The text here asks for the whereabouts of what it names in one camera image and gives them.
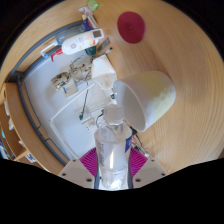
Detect clear plastic water bottle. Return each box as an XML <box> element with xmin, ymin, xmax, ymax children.
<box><xmin>93</xmin><ymin>105</ymin><xmax>133</xmax><ymax>191</ymax></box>

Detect white plastic bag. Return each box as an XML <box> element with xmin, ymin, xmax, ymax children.
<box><xmin>90</xmin><ymin>54</ymin><xmax>118</xmax><ymax>89</ymax></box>

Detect brown tree figure toy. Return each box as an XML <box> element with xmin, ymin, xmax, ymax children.
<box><xmin>50</xmin><ymin>56</ymin><xmax>93</xmax><ymax>93</ymax></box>

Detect small blue box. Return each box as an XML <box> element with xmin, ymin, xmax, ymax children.
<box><xmin>79</xmin><ymin>18</ymin><xmax>93</xmax><ymax>33</ymax></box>

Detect grey metal frame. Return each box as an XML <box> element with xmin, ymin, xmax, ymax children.
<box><xmin>4</xmin><ymin>19</ymin><xmax>84</xmax><ymax>168</ymax></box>

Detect flat round red coaster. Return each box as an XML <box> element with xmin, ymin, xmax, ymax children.
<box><xmin>116</xmin><ymin>11</ymin><xmax>146</xmax><ymax>45</ymax></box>

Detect cream ceramic mug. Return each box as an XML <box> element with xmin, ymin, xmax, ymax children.
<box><xmin>113</xmin><ymin>70</ymin><xmax>177</xmax><ymax>133</ymax></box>

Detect green packet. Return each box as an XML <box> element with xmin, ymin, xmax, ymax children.
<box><xmin>87</xmin><ymin>0</ymin><xmax>100</xmax><ymax>11</ymax></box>

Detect blue white-nozzle rinse bottle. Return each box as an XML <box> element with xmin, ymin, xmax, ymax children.
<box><xmin>40</xmin><ymin>33</ymin><xmax>73</xmax><ymax>59</ymax></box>

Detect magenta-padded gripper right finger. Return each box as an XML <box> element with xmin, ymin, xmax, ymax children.
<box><xmin>127</xmin><ymin>147</ymin><xmax>168</xmax><ymax>189</ymax></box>

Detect wooden shelf unit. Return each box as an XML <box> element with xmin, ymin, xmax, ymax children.
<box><xmin>0</xmin><ymin>81</ymin><xmax>64</xmax><ymax>173</ymax></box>

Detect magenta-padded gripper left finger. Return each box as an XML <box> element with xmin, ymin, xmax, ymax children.
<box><xmin>58</xmin><ymin>147</ymin><xmax>99</xmax><ymax>189</ymax></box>

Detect black cable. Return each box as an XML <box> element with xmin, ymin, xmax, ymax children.
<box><xmin>79</xmin><ymin>87</ymin><xmax>90</xmax><ymax>121</ymax></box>

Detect white red-pump lotion bottle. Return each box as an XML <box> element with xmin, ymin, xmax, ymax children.
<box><xmin>49</xmin><ymin>30</ymin><xmax>101</xmax><ymax>63</ymax></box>

